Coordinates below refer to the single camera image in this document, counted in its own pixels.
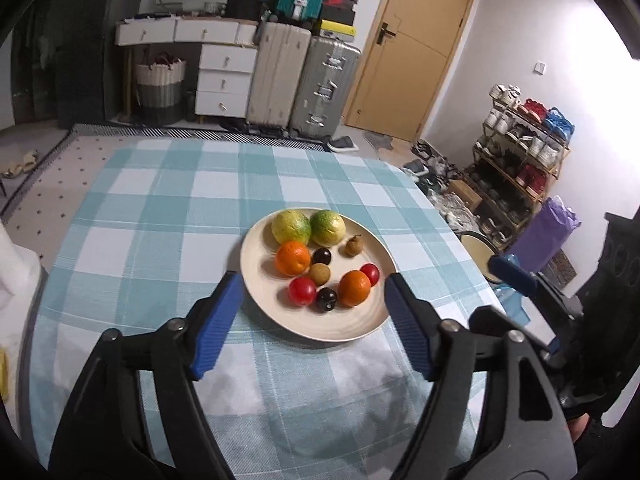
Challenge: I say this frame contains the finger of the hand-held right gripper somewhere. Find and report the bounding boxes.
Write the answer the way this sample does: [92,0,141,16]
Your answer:
[488,253,585,319]
[469,305,566,367]

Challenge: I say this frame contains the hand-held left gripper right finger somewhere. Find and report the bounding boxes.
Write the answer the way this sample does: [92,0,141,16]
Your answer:
[384,272,580,480]

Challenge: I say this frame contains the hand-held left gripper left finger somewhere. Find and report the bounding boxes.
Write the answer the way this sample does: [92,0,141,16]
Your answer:
[47,270,246,480]

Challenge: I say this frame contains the cream oval plate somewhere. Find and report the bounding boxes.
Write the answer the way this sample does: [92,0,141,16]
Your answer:
[240,208,398,343]

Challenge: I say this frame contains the orange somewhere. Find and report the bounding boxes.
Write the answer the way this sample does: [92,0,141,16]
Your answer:
[275,241,312,278]
[338,270,372,308]

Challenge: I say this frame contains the large red tomato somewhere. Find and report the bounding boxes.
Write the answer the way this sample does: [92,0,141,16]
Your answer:
[288,277,318,307]

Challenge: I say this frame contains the round beige stool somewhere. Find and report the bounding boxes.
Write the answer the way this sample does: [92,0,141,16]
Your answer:
[460,232,501,286]

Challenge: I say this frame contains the brown patterned mat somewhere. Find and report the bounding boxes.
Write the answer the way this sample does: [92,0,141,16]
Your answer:
[545,249,577,290]

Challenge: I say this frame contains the purple bag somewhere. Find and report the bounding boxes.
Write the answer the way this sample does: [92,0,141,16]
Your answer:
[510,196,582,273]

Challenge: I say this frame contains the cardboard box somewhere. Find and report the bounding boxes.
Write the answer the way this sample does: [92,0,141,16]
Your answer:
[446,179,484,211]

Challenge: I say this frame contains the bamboo shoe rack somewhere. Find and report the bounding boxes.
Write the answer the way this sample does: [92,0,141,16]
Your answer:
[472,85,576,251]

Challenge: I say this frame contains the teal checkered tablecloth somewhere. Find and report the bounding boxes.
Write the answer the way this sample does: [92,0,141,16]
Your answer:
[20,137,501,480]

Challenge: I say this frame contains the yellow-green citrus fruit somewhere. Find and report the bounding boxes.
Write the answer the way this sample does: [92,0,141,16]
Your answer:
[271,210,312,246]

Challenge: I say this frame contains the green citrus fruit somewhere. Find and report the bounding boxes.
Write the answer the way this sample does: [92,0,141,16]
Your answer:
[310,210,347,247]

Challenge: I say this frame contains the pile of loose shoes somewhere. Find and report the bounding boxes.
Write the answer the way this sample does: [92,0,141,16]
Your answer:
[400,140,481,231]

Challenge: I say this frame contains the rows of sneakers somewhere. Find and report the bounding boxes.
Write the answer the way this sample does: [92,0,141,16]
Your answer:
[475,84,576,241]

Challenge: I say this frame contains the white container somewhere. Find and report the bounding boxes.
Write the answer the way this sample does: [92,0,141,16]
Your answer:
[0,220,43,321]

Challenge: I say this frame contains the wooden door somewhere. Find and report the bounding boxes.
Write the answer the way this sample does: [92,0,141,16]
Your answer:
[342,0,481,143]

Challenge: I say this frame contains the woven laundry basket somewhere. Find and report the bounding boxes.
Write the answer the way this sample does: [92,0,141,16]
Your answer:
[134,52,187,126]

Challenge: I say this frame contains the white drawer dresser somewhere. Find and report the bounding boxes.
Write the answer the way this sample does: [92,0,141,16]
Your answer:
[115,16,261,123]

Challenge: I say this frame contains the silver suitcase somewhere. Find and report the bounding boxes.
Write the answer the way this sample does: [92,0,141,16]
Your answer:
[289,35,362,140]

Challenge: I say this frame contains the beige suitcase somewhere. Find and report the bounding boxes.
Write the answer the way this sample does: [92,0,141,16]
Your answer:
[246,21,312,131]

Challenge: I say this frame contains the beige slipper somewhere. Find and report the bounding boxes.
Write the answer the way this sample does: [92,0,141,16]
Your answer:
[2,150,38,178]

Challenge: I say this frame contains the dark grey refrigerator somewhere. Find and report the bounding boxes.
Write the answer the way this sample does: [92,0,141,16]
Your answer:
[50,0,131,128]

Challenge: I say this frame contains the black yellow shoe box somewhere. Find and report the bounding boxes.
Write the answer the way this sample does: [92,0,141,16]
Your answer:
[317,19,358,40]

